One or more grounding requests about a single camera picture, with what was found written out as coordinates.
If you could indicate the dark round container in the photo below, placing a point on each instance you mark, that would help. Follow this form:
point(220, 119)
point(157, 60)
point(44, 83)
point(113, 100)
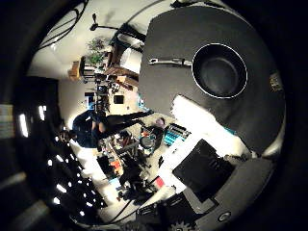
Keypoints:
point(147, 141)

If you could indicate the red box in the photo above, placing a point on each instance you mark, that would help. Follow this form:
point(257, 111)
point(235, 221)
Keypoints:
point(159, 182)

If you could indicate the teal storage rack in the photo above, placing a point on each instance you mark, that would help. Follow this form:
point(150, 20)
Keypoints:
point(174, 134)

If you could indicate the orange tool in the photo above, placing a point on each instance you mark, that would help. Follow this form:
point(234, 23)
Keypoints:
point(115, 165)

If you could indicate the person in dark clothes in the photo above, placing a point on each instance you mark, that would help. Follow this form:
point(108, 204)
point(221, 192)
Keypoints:
point(118, 121)

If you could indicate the small black monitor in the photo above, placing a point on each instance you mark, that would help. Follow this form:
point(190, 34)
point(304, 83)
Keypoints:
point(118, 99)

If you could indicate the green potted plant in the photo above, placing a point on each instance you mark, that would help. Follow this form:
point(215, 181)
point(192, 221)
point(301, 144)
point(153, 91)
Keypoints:
point(95, 51)

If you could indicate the cardboard box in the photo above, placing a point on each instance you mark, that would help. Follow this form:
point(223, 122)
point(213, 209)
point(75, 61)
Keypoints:
point(74, 70)

